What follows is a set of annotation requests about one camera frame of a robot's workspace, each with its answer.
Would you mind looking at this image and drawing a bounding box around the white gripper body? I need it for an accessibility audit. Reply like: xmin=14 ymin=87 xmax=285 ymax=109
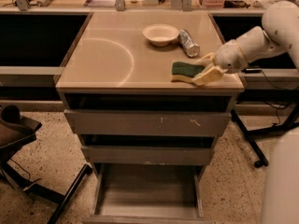
xmin=215 ymin=39 xmax=248 ymax=74

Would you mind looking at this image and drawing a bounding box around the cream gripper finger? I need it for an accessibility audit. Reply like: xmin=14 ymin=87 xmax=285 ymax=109
xmin=192 ymin=63 xmax=226 ymax=86
xmin=195 ymin=52 xmax=215 ymax=67

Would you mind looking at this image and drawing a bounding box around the green and yellow sponge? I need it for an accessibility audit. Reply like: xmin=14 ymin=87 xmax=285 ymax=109
xmin=171 ymin=62 xmax=205 ymax=83

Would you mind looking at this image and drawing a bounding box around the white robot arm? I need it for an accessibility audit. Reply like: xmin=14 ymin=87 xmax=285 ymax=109
xmin=192 ymin=1 xmax=299 ymax=224

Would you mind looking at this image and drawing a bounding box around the grey drawer cabinet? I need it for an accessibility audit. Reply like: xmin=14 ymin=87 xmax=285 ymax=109
xmin=52 ymin=9 xmax=247 ymax=224

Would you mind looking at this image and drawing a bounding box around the top grey drawer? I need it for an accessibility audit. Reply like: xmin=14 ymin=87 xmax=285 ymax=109
xmin=64 ymin=110 xmax=230 ymax=136

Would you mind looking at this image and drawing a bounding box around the grey drawer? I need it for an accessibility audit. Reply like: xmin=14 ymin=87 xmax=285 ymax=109
xmin=82 ymin=164 xmax=212 ymax=224
xmin=81 ymin=146 xmax=214 ymax=165
xmin=64 ymin=110 xmax=230 ymax=136

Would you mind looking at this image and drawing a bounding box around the middle grey drawer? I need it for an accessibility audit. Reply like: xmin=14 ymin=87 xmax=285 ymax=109
xmin=81 ymin=146 xmax=214 ymax=165

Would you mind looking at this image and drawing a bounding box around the bottom grey drawer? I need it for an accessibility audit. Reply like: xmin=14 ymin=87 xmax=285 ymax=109
xmin=82 ymin=164 xmax=212 ymax=224

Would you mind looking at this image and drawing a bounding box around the silver drink can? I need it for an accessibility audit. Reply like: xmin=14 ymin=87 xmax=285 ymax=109
xmin=178 ymin=29 xmax=200 ymax=58

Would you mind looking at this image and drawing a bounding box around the white bowl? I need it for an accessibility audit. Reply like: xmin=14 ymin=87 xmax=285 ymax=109
xmin=142 ymin=24 xmax=179 ymax=47

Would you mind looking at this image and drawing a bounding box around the black wheeled stand right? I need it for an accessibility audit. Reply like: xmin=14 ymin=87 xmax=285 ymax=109
xmin=231 ymin=105 xmax=299 ymax=168

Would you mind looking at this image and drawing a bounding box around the black stand on left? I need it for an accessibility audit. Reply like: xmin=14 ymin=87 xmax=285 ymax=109
xmin=0 ymin=105 xmax=93 ymax=224

